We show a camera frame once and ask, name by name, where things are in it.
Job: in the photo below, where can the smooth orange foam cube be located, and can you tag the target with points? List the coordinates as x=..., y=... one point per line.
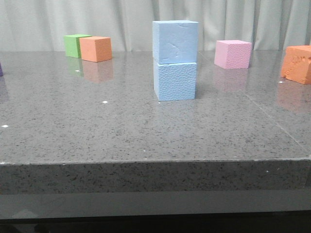
x=96, y=48

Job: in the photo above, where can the light blue foam cube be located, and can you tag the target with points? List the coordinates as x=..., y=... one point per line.
x=175, y=41
x=175, y=81

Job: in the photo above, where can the grey pleated curtain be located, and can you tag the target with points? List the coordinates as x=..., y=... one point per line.
x=40, y=25

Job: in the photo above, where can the dented orange foam cube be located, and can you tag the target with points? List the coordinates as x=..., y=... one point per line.
x=297, y=64

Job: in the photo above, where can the green foam cube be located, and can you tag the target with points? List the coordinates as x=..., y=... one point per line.
x=72, y=44

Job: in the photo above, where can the pink foam cube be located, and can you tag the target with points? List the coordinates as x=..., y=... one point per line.
x=232, y=54

